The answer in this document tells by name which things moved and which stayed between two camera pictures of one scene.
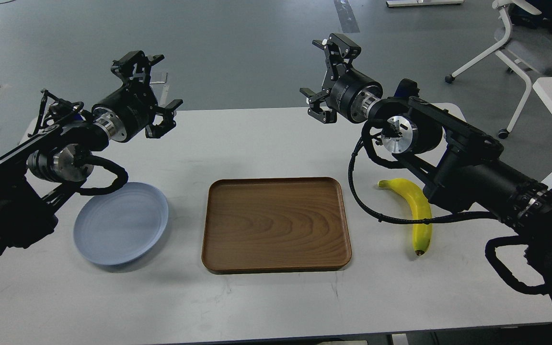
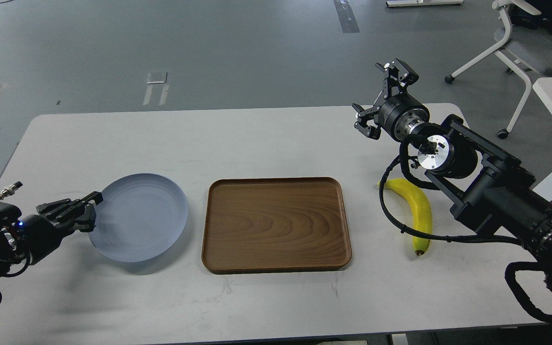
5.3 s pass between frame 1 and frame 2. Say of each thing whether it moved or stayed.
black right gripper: moved
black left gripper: moved
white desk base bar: stayed
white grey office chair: stayed
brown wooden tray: stayed
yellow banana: stayed
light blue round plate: moved
